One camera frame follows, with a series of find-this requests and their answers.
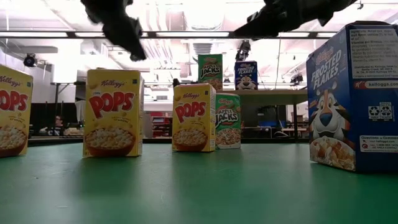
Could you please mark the blue Frosted Flakes cereal box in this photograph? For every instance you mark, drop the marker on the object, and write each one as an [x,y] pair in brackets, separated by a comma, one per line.
[246,74]
[351,109]

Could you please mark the wooden shelf with black frame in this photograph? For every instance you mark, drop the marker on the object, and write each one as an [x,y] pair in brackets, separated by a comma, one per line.
[270,97]

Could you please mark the black hanging camera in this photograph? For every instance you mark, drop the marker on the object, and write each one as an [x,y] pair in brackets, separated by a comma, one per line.
[243,51]

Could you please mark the black metal rack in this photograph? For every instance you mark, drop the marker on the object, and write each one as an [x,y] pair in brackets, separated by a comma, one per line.
[57,93]

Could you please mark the small black ceiling device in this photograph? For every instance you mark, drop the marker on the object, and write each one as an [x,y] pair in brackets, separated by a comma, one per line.
[297,78]

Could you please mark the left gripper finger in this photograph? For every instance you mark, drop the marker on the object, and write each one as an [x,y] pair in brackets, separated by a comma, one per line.
[136,34]
[119,34]

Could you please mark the green Apple Jacks cereal box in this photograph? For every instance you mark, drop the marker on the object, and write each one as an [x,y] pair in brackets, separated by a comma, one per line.
[210,71]
[228,124]

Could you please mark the black ceiling spotlight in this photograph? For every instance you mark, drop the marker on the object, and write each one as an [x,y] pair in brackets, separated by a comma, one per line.
[30,60]

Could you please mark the yellow Corn Pops cereal box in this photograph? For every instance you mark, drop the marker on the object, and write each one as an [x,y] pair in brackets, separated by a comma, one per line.
[192,124]
[15,124]
[112,124]

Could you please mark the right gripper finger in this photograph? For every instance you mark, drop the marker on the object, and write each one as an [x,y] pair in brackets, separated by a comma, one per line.
[267,32]
[264,21]

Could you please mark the red storage shelving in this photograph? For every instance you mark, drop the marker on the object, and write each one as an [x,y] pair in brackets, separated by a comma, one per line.
[161,124]

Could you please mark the black overhead rig frame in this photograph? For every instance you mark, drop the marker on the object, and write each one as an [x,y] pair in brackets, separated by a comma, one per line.
[71,34]

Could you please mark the black partition panel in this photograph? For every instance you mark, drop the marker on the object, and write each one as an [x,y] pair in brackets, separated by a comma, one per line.
[43,115]

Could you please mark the person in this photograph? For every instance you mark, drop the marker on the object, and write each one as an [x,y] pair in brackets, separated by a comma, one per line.
[57,124]

